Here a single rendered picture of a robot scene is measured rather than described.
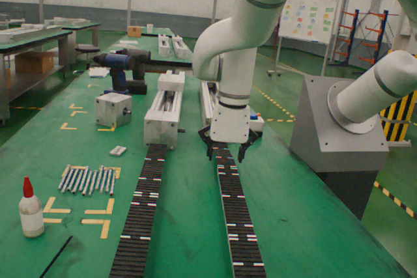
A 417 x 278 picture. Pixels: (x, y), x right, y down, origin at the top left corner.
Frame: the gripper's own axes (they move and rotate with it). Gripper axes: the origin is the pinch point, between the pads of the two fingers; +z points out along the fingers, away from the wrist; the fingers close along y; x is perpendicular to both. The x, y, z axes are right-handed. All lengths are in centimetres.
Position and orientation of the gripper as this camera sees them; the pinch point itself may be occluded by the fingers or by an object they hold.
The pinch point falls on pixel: (225, 155)
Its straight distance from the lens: 85.6
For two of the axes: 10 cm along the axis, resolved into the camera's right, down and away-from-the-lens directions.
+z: -1.1, 9.4, 3.2
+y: 9.9, 0.9, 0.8
